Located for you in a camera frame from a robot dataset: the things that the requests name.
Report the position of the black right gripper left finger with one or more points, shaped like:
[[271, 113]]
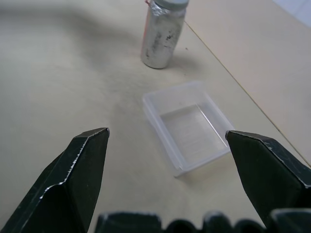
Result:
[[70, 184]]

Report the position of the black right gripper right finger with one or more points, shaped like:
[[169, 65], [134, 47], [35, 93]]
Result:
[[267, 177]]

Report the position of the clear plastic rectangular container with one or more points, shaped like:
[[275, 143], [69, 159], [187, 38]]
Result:
[[188, 128]]

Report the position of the silver foil-wrapped bottle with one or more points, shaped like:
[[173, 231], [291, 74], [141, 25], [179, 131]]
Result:
[[161, 38]]

